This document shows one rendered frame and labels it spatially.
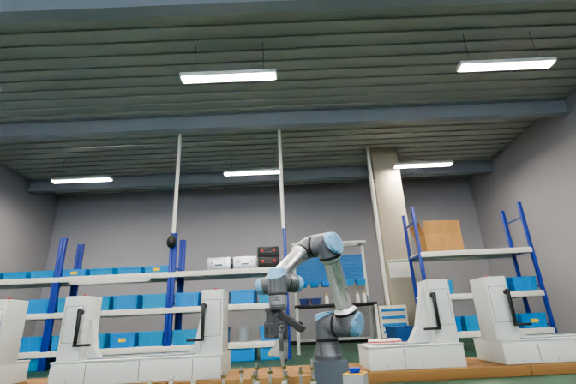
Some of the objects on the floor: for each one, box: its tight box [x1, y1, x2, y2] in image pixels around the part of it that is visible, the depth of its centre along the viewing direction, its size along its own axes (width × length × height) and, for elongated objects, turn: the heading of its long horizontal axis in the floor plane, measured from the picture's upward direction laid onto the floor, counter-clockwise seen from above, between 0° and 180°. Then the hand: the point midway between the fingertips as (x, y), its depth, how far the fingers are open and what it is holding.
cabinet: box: [372, 305, 409, 339], centre depth 667 cm, size 57×47×69 cm
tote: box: [385, 326, 414, 341], centre depth 562 cm, size 50×41×37 cm
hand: (285, 361), depth 148 cm, fingers open, 3 cm apart
